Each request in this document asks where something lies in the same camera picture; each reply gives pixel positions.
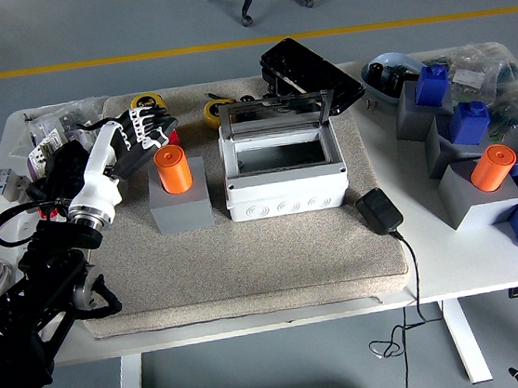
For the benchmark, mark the blue bottle-shaped block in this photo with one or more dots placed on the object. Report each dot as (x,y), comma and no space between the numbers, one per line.
(431,85)
(468,123)

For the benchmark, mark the pale blue bowl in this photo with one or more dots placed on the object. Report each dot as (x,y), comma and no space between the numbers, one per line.
(407,61)

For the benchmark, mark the black cloth bundle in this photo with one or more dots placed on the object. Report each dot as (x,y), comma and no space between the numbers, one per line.
(63,162)

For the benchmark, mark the grey holder block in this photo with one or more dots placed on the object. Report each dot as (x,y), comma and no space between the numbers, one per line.
(412,120)
(439,150)
(471,207)

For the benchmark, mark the black cylindrical capacitor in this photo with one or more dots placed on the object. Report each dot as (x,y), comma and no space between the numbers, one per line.
(246,98)
(376,72)

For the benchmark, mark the white junction box clear lid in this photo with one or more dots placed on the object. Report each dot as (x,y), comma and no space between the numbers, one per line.
(287,191)

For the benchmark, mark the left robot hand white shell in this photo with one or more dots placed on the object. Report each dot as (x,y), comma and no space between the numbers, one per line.
(98,175)

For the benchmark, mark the grey-brown mat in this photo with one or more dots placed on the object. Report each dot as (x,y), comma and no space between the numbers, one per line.
(248,261)

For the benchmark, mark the white purple terminal module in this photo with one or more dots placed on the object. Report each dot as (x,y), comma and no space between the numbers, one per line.
(41,153)

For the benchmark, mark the black flat case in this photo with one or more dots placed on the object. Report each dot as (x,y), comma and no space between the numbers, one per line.
(305,67)

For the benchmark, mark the small metal part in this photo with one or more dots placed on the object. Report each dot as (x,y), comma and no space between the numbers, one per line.
(372,104)

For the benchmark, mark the clear bags with small parts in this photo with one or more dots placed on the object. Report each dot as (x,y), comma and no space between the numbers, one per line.
(45,122)

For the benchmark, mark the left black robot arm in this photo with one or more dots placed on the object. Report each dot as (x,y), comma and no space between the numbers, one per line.
(57,273)

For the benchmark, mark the small red object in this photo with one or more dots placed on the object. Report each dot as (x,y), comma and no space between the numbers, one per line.
(46,212)

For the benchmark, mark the orange cylinder battery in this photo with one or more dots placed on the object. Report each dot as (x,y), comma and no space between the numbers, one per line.
(173,171)
(490,170)

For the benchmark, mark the grey block with round hole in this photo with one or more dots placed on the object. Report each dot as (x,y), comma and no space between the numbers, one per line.
(181,212)

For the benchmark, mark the black power adapter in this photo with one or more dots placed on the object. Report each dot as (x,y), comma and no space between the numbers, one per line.
(378,211)

